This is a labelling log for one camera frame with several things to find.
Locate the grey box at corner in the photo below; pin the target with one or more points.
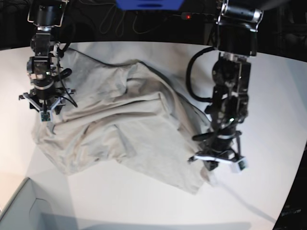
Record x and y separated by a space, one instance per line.
31 207

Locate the black power strip red light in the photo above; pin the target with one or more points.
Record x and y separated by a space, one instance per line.
195 15

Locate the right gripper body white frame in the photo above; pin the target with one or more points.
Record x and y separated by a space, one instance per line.
60 96

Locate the blue overhead mount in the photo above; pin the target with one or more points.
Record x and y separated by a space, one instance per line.
140 5

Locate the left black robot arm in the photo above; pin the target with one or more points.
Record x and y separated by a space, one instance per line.
236 40

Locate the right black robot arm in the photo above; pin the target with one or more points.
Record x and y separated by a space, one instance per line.
49 93

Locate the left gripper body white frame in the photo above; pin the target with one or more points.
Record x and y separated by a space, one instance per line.
221 148

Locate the beige t-shirt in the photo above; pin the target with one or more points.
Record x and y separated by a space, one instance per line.
129 113

